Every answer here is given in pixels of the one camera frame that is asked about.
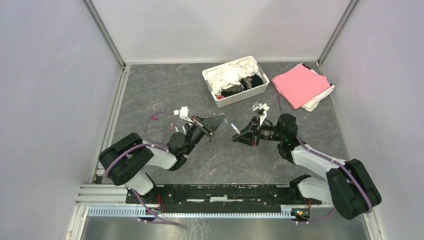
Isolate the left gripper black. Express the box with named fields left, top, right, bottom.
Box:
left=183, top=114, right=226, bottom=156

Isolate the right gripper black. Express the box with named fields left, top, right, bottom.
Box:
left=232, top=116, right=285, bottom=147

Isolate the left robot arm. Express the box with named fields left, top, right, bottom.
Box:
left=98, top=115, right=225, bottom=204

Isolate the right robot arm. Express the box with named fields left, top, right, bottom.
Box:
left=231, top=113, right=382, bottom=220

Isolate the white marker pen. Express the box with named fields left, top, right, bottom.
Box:
left=181, top=125, right=187, bottom=134

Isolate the black cloth in basket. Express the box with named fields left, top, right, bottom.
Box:
left=220, top=74, right=264, bottom=98

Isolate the white plastic basket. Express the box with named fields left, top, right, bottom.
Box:
left=202, top=56, right=270, bottom=108

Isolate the white cloth in basket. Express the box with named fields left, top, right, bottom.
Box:
left=206, top=59, right=259, bottom=96

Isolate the pink folded cloth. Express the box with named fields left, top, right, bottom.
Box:
left=271, top=63, right=335, bottom=112

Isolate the white folded cloth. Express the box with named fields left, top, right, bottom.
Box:
left=293, top=63, right=335, bottom=112

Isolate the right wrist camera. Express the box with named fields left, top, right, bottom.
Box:
left=252, top=102, right=270, bottom=127

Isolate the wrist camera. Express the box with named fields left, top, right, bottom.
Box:
left=173, top=106, right=193, bottom=123
left=252, top=102, right=270, bottom=127

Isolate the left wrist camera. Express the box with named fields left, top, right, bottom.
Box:
left=173, top=106, right=193, bottom=123

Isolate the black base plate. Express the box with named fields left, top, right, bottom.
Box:
left=141, top=184, right=322, bottom=214

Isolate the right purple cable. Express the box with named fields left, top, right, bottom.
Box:
left=267, top=92, right=373, bottom=225

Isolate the slotted cable duct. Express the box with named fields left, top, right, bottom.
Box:
left=87, top=205, right=296, bottom=220

